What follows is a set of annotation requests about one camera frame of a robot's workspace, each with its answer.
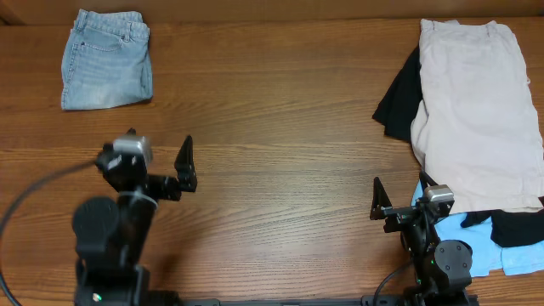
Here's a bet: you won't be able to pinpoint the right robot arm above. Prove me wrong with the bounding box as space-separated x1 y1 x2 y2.
370 172 479 306

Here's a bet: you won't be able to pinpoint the light blue denim shorts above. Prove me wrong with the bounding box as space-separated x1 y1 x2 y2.
60 9 154 111

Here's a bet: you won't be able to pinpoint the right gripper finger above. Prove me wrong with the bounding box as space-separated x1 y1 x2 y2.
370 177 393 220
419 170 437 190

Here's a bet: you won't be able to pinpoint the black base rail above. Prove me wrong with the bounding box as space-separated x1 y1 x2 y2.
169 293 480 306

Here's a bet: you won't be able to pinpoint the light blue shirt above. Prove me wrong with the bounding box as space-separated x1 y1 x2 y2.
434 185 543 277

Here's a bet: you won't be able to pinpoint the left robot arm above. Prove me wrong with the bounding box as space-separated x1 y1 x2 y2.
72 130 197 306

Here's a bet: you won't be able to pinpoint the beige shorts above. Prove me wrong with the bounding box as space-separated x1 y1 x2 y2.
411 20 543 213

